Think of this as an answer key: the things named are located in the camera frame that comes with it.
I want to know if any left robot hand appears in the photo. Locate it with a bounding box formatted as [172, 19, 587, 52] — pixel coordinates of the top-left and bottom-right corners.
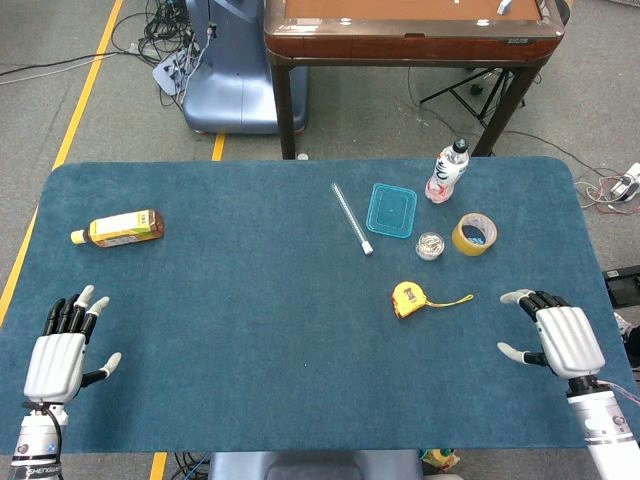
[23, 284, 123, 405]

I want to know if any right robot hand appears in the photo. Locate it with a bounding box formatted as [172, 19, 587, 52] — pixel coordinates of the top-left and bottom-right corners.
[496, 288, 607, 381]

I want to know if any yellow tape measure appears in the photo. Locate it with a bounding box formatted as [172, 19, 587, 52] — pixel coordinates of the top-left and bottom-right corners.
[391, 280, 475, 320]

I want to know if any yellow packing tape roll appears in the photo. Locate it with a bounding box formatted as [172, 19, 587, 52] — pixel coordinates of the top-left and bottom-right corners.
[451, 212, 499, 257]

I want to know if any black floor box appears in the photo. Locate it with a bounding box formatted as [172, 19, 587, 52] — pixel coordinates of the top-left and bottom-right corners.
[602, 265, 640, 309]

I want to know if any brown tea bottle yellow label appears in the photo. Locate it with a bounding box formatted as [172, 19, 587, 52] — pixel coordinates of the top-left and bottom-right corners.
[70, 209, 165, 249]

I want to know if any small clear jar of clips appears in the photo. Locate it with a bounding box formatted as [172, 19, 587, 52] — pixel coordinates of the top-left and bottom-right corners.
[415, 230, 446, 262]

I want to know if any yellow green floor item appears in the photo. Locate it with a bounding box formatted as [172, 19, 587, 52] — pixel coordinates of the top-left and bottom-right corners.
[419, 447, 461, 474]

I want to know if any clear water bottle red label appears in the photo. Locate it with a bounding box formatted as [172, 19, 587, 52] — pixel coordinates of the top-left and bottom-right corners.
[424, 138, 471, 205]

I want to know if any blue felt table mat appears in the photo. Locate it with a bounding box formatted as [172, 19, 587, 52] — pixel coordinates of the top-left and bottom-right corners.
[0, 155, 640, 455]

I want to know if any teal plastic container lid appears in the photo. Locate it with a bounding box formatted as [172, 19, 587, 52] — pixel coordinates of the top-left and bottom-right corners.
[365, 182, 419, 239]

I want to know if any clear tube with white cap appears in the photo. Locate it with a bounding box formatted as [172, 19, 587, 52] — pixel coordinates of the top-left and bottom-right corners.
[329, 182, 375, 257]

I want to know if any black tripod stand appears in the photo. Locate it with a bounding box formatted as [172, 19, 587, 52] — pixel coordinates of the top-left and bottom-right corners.
[418, 67, 527, 129]

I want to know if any grey blue robot torso base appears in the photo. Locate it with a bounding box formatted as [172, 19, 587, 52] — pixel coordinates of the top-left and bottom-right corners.
[207, 449, 424, 480]

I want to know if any white floor power strip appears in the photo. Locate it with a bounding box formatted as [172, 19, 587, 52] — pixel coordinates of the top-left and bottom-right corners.
[152, 49, 201, 96]

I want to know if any brown wooden mahjong table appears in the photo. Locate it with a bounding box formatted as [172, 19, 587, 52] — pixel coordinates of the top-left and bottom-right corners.
[263, 0, 566, 160]

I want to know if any right arm wire harness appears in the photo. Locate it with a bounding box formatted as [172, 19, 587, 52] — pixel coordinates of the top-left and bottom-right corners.
[598, 379, 640, 404]

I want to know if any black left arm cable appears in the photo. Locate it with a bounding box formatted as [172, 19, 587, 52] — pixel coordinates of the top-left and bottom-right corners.
[22, 399, 66, 467]

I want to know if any red white wire bundle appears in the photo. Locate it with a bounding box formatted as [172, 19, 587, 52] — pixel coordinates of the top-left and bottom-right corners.
[574, 174, 640, 216]

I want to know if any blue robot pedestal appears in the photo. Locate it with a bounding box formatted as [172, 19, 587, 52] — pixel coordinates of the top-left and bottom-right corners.
[182, 0, 310, 135]

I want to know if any tangled black cable bundle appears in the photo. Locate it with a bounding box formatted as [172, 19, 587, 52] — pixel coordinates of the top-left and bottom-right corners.
[110, 0, 201, 109]

